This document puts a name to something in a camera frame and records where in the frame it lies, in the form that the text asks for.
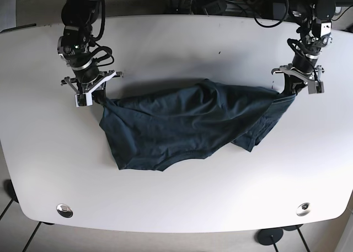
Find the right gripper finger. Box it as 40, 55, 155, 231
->
93, 86, 106, 103

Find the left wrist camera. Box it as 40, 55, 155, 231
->
307, 81, 324, 94

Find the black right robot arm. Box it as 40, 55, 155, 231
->
57, 0, 122, 108

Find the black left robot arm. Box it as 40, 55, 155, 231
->
250, 0, 336, 95

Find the black round stand base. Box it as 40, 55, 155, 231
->
255, 228, 284, 246

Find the dark blue T-shirt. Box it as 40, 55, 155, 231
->
100, 80, 296, 171

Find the left silver table grommet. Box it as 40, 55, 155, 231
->
56, 203, 73, 218

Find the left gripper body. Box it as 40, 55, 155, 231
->
271, 52, 324, 89

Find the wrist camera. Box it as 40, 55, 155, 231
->
307, 81, 324, 94
75, 93, 93, 108

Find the right silver table grommet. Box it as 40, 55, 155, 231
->
296, 202, 312, 217

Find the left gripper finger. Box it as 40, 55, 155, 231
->
293, 81, 307, 94
281, 74, 296, 95

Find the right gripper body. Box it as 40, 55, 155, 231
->
60, 59, 124, 95

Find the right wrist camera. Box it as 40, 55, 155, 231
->
75, 93, 93, 108

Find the silver table grommet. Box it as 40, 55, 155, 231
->
56, 203, 73, 218
296, 202, 312, 217

